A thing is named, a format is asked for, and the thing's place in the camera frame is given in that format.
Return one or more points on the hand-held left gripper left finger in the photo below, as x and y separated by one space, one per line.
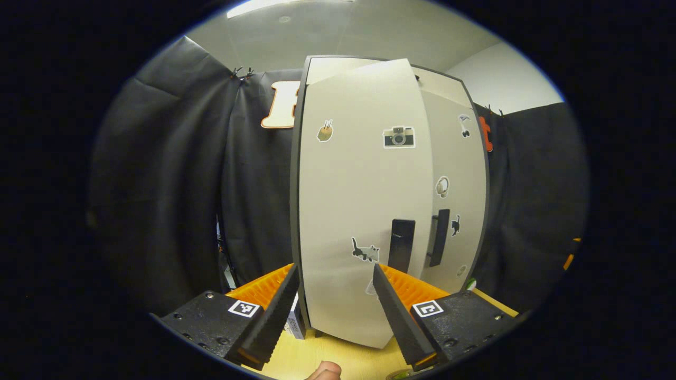
277 316

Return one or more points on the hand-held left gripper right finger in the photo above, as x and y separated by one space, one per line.
398 322

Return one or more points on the white and grey cabinet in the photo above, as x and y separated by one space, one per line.
293 211

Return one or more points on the white cabinet door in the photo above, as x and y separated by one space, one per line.
359 184
459 158

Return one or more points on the small white and green object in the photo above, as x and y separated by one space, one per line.
471 285

